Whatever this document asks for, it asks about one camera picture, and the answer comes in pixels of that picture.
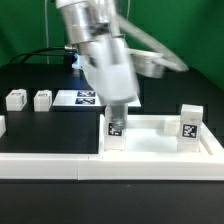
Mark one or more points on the white U-shaped fence frame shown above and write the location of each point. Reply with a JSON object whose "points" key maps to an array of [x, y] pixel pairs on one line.
{"points": [[108, 166]]}

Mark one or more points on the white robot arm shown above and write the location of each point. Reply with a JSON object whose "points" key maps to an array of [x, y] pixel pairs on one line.
{"points": [[86, 20]]}

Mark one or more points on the white square table top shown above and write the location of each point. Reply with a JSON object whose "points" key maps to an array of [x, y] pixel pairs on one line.
{"points": [[158, 135]]}

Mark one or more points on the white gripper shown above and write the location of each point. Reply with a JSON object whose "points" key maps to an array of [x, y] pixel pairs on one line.
{"points": [[109, 71]]}

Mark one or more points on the white marker sheet with tags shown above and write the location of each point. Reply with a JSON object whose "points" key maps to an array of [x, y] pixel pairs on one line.
{"points": [[86, 98]]}

